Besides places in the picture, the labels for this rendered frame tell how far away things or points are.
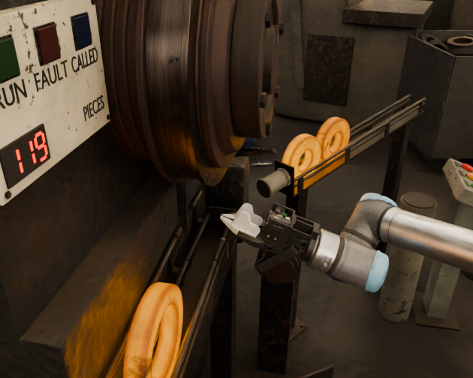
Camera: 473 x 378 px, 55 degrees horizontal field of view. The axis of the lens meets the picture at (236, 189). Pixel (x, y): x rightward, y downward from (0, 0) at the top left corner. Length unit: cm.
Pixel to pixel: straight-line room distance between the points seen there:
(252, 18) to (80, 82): 27
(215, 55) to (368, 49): 286
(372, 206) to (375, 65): 243
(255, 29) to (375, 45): 280
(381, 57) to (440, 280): 199
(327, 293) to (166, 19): 154
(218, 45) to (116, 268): 36
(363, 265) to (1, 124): 75
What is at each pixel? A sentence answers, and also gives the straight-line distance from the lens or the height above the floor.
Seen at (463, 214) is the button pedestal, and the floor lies 49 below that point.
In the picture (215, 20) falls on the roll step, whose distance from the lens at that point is 70.
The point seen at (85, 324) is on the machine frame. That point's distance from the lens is 67.
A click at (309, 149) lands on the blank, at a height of 74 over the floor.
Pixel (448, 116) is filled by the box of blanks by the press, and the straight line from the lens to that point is 300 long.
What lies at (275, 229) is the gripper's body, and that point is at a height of 77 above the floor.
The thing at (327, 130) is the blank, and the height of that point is 78.
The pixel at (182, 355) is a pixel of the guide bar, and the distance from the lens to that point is 82.
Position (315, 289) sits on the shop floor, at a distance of 202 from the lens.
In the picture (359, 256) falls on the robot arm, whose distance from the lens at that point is 102.
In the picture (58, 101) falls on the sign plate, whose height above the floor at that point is 113.
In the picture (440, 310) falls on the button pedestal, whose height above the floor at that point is 5.
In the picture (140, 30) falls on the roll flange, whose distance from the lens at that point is 66.
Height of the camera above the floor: 131
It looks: 29 degrees down
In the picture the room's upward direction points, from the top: 1 degrees clockwise
